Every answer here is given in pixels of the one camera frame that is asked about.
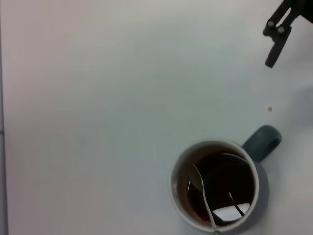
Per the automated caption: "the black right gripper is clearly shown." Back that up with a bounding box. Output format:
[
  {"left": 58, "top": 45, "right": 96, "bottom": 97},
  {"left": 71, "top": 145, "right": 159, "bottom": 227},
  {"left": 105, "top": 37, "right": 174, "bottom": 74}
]
[{"left": 263, "top": 0, "right": 313, "bottom": 69}]

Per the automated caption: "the grey ceramic mug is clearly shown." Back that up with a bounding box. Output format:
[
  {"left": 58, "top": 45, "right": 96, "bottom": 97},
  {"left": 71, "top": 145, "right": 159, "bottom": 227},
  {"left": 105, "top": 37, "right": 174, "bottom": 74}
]
[{"left": 168, "top": 124, "right": 283, "bottom": 233}]

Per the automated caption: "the pink handled metal spoon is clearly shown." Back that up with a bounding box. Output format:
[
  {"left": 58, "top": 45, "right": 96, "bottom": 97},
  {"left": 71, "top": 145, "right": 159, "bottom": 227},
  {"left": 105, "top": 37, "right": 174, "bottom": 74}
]
[{"left": 187, "top": 163, "right": 221, "bottom": 235}]

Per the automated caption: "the dark brown coffee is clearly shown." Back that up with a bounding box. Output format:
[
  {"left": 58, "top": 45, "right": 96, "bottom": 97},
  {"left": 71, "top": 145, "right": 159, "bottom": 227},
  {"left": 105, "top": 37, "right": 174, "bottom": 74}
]
[{"left": 176, "top": 146, "right": 255, "bottom": 227}]

